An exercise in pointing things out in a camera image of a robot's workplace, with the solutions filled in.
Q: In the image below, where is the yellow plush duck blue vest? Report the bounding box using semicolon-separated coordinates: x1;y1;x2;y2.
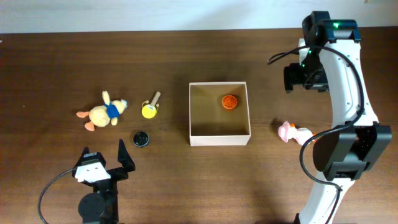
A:
76;91;127;131

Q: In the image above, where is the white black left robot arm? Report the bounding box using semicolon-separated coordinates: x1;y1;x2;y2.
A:
72;139;136;224

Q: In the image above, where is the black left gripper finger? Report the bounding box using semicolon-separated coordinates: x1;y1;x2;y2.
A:
118;139;136;172
76;147;103;167

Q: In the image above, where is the open beige cardboard box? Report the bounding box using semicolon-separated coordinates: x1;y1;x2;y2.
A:
189;82;251;146

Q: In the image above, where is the orange round perforated puck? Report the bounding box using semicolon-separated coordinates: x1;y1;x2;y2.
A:
221;95;238;110

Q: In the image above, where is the black round perforated puck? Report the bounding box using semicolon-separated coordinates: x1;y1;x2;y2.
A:
132;131;149;148

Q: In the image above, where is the pink duck toy with hat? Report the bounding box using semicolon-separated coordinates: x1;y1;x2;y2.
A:
278;121;315;146

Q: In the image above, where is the yellow wooden rattle drum toy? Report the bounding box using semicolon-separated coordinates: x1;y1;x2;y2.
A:
141;91;161;119

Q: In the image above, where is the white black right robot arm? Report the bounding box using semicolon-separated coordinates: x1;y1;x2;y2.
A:
284;11;392;223

